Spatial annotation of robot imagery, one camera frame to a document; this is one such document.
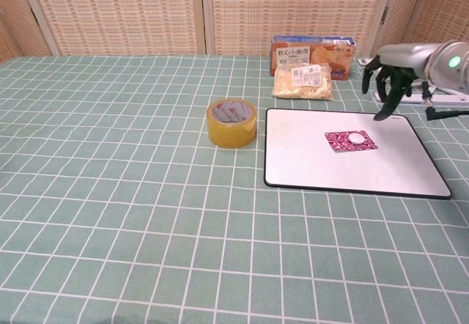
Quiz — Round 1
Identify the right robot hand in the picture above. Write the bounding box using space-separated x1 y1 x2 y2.
361 42 441 122

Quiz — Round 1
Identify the bamboo folding screen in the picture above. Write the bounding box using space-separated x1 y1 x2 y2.
0 0 469 65

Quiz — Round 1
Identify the clear bag yellow snack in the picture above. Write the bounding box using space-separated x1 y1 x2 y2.
271 63 336 103

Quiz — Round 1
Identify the white board black frame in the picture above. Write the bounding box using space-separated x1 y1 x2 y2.
263 107 454 201

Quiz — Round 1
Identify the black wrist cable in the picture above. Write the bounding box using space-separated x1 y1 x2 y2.
420 79 469 122

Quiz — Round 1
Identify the green checked tablecloth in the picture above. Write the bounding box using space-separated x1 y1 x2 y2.
0 54 469 324

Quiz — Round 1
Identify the orange cookie box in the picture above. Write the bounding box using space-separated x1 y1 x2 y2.
270 34 358 82

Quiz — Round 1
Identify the yellow packing tape roll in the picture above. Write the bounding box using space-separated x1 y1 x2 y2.
206 97 258 150

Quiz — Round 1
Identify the white folding laptop stand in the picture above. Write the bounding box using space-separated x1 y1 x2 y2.
357 57 469 106

